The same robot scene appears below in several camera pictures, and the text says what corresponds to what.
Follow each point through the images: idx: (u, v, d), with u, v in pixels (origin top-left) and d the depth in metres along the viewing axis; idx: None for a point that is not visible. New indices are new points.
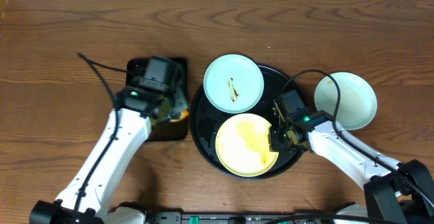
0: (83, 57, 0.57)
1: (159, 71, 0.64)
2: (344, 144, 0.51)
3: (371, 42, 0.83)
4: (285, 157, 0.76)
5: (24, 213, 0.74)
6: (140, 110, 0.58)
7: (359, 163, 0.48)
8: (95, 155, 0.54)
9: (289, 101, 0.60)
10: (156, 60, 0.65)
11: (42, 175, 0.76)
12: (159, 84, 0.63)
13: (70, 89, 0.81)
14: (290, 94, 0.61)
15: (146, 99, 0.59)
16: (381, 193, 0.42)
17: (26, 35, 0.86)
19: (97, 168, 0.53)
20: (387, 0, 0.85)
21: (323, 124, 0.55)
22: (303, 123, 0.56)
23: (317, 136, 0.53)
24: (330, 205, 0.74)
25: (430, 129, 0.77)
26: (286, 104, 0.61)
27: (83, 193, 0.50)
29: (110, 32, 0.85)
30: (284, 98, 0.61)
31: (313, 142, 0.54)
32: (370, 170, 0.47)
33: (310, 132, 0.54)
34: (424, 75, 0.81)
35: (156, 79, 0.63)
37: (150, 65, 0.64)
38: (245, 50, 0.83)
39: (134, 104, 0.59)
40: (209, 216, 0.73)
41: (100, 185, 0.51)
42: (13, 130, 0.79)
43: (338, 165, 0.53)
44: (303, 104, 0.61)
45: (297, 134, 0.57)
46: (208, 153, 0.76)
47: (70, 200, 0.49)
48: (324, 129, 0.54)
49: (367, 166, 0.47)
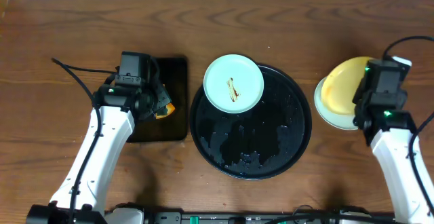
0: (55, 61, 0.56)
1: (132, 66, 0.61)
2: (410, 170, 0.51)
3: (371, 42, 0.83)
4: (285, 157, 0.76)
5: (24, 213, 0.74)
6: (121, 105, 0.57)
7: (411, 201, 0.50)
8: (83, 153, 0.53)
9: (383, 77, 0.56)
10: (127, 55, 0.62)
11: (41, 175, 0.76)
12: (135, 79, 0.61)
13: (70, 89, 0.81)
14: (388, 68, 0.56)
15: (125, 94, 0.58)
16: None
17: (27, 35, 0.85)
19: (87, 165, 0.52)
20: (387, 0, 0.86)
21: (399, 129, 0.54)
22: (381, 119, 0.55)
23: (386, 140, 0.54)
24: (330, 205, 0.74)
25: (430, 129, 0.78)
26: (377, 80, 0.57)
27: (77, 191, 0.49)
29: (110, 32, 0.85)
30: (381, 72, 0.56)
31: (378, 140, 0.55)
32: (421, 215, 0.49)
33: (382, 132, 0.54)
34: (424, 76, 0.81)
35: (131, 74, 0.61)
37: (123, 62, 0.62)
38: (245, 50, 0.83)
39: (114, 100, 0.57)
40: (209, 216, 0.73)
41: (93, 181, 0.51)
42: (13, 129, 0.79)
43: (388, 180, 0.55)
44: (395, 88, 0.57)
45: (367, 121, 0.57)
46: (208, 153, 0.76)
47: (65, 199, 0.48)
48: (398, 138, 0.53)
49: (419, 210, 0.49)
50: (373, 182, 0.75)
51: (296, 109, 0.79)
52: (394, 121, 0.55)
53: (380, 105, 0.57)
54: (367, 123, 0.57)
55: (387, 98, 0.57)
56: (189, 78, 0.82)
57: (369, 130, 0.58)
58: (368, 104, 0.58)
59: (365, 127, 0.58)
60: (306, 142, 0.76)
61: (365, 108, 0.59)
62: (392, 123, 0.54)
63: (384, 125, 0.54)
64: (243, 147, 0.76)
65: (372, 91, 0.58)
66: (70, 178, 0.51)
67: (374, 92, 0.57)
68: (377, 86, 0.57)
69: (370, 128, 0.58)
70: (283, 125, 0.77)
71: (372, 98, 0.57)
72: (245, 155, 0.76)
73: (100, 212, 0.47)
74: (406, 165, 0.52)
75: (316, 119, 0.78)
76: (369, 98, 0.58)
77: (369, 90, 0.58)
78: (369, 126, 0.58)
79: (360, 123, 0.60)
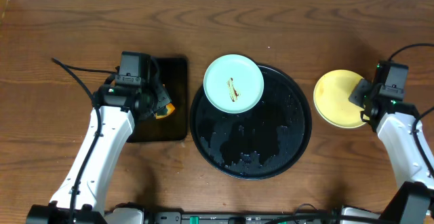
0: (55, 61, 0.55)
1: (133, 66, 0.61)
2: (413, 142, 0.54)
3: (371, 42, 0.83)
4: (285, 157, 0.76)
5: (24, 213, 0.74)
6: (121, 105, 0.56)
7: (413, 165, 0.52)
8: (83, 153, 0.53)
9: (392, 72, 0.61)
10: (127, 55, 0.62)
11: (41, 175, 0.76)
12: (135, 79, 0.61)
13: (70, 89, 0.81)
14: (399, 66, 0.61)
15: (125, 94, 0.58)
16: (416, 196, 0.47)
17: (27, 35, 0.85)
19: (87, 165, 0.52)
20: (387, 0, 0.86)
21: (405, 113, 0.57)
22: (387, 104, 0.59)
23: (390, 120, 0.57)
24: (330, 205, 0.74)
25: (430, 129, 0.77)
26: (387, 75, 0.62)
27: (77, 191, 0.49)
29: (110, 32, 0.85)
30: (391, 67, 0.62)
31: (383, 121, 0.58)
32: (422, 176, 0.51)
33: (388, 115, 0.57)
34: (424, 76, 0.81)
35: (132, 74, 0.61)
37: (123, 62, 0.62)
38: (245, 50, 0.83)
39: (114, 100, 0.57)
40: (209, 216, 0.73)
41: (93, 181, 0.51)
42: (13, 129, 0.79)
43: (391, 154, 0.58)
44: (403, 83, 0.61)
45: (375, 108, 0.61)
46: (208, 153, 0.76)
47: (64, 199, 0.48)
48: (402, 117, 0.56)
49: (421, 172, 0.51)
50: (373, 182, 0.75)
51: (297, 109, 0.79)
52: (399, 108, 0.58)
53: (387, 96, 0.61)
54: (373, 110, 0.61)
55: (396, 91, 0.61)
56: (190, 78, 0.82)
57: (377, 118, 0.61)
58: (377, 96, 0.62)
59: (372, 115, 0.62)
60: (306, 142, 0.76)
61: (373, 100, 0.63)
62: (397, 110, 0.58)
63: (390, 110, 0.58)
64: (243, 147, 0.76)
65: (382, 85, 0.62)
66: (70, 178, 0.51)
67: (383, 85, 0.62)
68: (386, 79, 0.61)
69: (376, 115, 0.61)
70: (283, 125, 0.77)
71: (381, 89, 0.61)
72: (245, 155, 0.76)
73: (99, 212, 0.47)
74: (409, 139, 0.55)
75: (316, 119, 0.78)
76: (378, 90, 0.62)
77: (379, 83, 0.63)
78: (375, 114, 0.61)
79: (367, 113, 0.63)
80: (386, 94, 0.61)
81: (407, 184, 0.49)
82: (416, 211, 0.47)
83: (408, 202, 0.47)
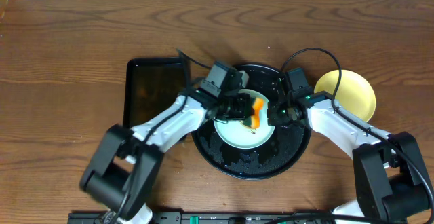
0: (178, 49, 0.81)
1: (220, 75, 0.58)
2: (340, 119, 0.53)
3: (371, 42, 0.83)
4: (285, 157, 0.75)
5: (24, 214, 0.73)
6: (201, 102, 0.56)
7: (351, 134, 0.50)
8: (163, 114, 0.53)
9: (293, 78, 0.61)
10: (219, 65, 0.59)
11: (41, 175, 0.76)
12: (217, 89, 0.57)
13: (70, 89, 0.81)
14: (295, 70, 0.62)
15: (207, 97, 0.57)
16: (368, 159, 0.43)
17: (26, 35, 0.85)
19: (165, 123, 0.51)
20: (386, 0, 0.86)
21: (323, 102, 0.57)
22: (304, 102, 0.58)
23: (315, 114, 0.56)
24: (330, 205, 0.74)
25: (430, 129, 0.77)
26: (290, 81, 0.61)
27: (152, 133, 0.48)
29: (110, 32, 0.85)
30: (289, 75, 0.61)
31: (311, 117, 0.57)
32: (361, 137, 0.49)
33: (309, 108, 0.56)
34: (423, 75, 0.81)
35: (215, 83, 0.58)
37: (213, 69, 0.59)
38: (245, 49, 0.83)
39: (195, 99, 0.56)
40: (209, 216, 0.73)
41: (166, 135, 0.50)
42: (13, 129, 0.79)
43: (333, 138, 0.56)
44: (306, 82, 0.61)
45: (298, 111, 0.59)
46: (207, 153, 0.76)
47: (140, 133, 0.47)
48: (322, 106, 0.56)
49: (359, 136, 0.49)
50: None
51: None
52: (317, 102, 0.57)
53: (300, 96, 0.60)
54: (299, 113, 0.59)
55: (304, 91, 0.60)
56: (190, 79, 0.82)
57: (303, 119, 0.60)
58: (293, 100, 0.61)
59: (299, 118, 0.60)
60: (306, 142, 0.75)
61: (293, 104, 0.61)
62: (316, 100, 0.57)
63: (309, 104, 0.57)
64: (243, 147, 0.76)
65: (291, 91, 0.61)
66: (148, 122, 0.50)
67: (293, 91, 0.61)
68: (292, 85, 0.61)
69: (302, 117, 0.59)
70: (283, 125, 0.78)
71: (293, 95, 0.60)
72: (245, 155, 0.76)
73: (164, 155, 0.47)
74: (336, 118, 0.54)
75: None
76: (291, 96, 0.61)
77: (288, 91, 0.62)
78: (300, 116, 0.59)
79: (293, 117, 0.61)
80: (298, 96, 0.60)
81: (353, 151, 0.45)
82: (376, 170, 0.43)
83: (367, 168, 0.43)
